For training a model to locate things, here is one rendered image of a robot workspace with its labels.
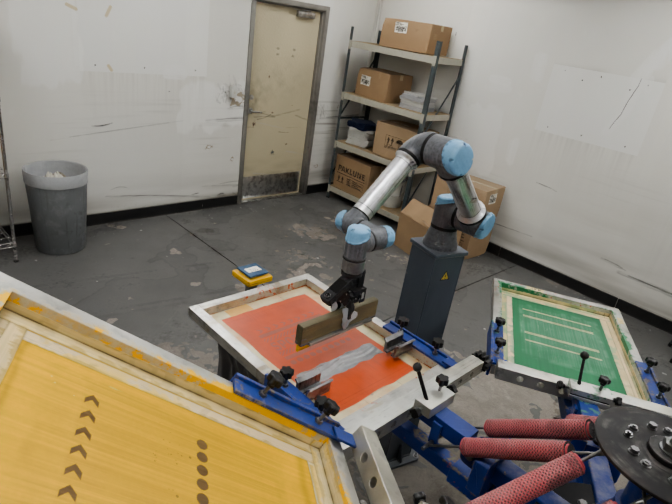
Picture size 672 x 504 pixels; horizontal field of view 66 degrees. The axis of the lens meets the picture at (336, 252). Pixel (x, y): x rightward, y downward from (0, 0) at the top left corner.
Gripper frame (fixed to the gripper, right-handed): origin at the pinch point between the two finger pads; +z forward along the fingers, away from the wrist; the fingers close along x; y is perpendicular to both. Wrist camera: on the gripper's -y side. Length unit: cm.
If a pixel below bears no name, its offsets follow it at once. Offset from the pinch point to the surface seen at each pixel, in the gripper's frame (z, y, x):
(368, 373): 13.6, 3.8, -13.9
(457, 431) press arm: 5, -3, -53
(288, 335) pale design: 13.6, -5.6, 18.1
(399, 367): 13.6, 15.9, -17.7
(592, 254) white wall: 71, 379, 37
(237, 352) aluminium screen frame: 10.5, -29.4, 15.8
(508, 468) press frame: 7, 0, -68
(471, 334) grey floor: 110, 214, 51
